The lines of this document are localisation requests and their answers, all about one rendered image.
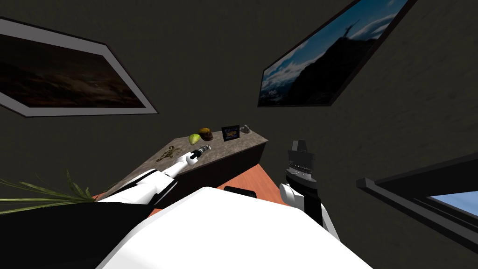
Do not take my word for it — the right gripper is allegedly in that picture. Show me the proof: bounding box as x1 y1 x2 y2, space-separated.
285 140 317 182

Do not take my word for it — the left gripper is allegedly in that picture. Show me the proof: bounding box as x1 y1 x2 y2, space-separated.
190 145 212 161

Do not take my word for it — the dark table with stone top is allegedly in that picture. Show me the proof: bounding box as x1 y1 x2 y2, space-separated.
98 128 269 210

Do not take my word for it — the brown scorpion figure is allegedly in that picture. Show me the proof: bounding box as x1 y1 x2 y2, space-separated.
155 145 183 163

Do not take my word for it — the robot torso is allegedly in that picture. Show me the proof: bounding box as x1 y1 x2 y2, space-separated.
95 185 374 269

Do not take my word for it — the dark framed window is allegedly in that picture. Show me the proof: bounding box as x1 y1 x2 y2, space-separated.
356 152 478 255

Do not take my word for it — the green leafy plant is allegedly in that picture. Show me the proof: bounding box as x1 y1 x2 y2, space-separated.
0 169 109 216

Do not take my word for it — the small dark picture frame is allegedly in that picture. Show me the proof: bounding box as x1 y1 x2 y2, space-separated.
221 125 240 142

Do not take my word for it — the blue mountain picture, dark frame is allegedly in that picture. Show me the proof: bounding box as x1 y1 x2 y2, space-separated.
257 0 418 108

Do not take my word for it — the dark picture with white frame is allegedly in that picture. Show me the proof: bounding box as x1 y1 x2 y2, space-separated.
0 16 159 118

